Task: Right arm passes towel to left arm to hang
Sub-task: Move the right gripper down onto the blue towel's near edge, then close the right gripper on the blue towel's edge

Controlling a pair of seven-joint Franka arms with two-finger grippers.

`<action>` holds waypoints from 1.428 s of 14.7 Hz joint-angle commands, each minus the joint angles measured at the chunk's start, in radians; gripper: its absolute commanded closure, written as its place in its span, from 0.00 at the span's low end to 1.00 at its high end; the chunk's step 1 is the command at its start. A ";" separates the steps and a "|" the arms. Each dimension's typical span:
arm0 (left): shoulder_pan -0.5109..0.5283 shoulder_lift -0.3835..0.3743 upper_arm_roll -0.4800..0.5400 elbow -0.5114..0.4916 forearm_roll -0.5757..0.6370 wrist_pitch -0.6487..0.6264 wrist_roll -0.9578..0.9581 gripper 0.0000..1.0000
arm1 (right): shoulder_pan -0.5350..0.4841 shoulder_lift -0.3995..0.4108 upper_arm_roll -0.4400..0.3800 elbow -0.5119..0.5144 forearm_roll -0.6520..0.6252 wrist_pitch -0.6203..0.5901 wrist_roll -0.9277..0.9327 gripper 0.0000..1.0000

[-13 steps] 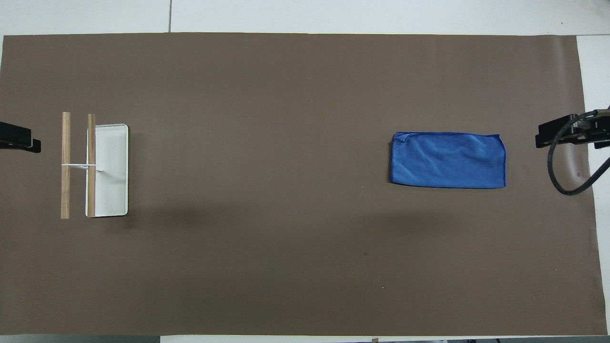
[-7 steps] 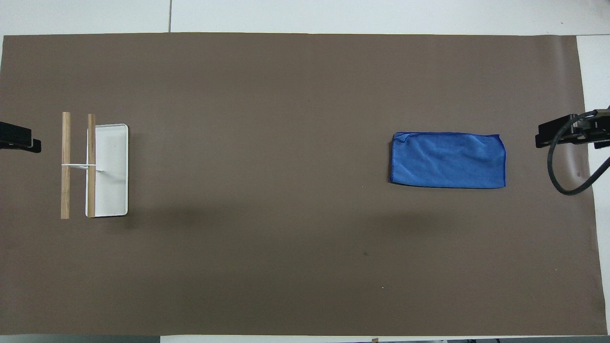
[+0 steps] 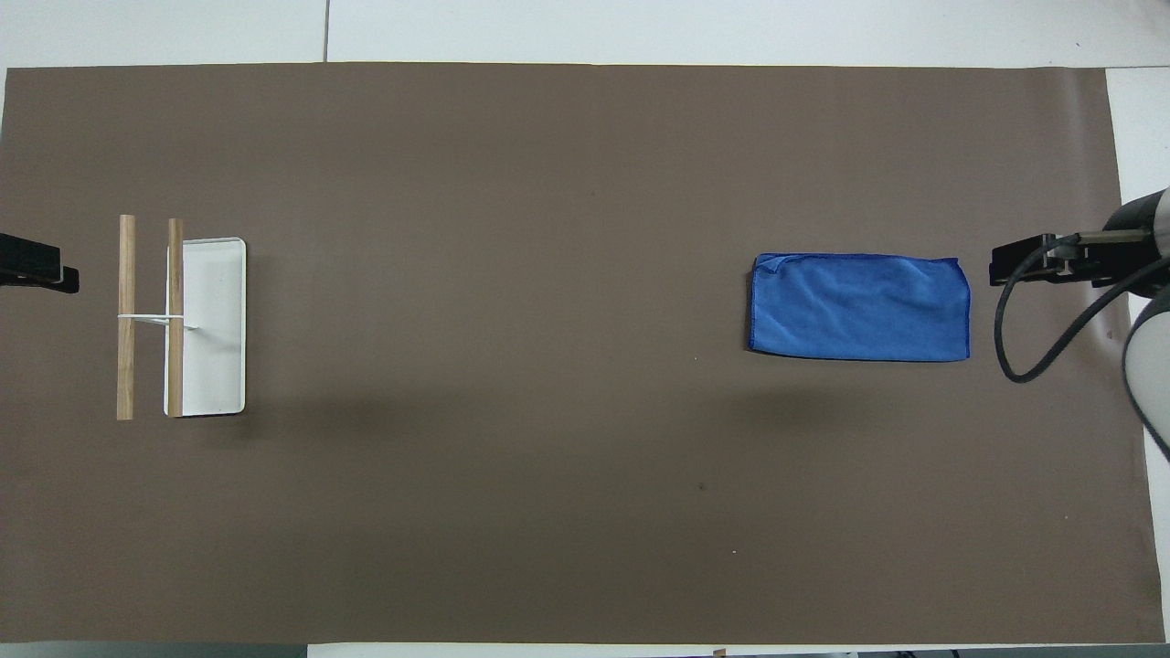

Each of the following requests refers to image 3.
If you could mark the white towel rack wooden bars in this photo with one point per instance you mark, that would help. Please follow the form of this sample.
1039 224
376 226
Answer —
215 329

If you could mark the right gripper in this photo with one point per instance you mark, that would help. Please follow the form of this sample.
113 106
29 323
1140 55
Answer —
1129 260

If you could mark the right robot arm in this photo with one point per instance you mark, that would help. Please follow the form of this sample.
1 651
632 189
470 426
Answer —
1154 366

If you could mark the blue microfibre towel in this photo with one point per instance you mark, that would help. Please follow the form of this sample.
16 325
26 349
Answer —
859 309

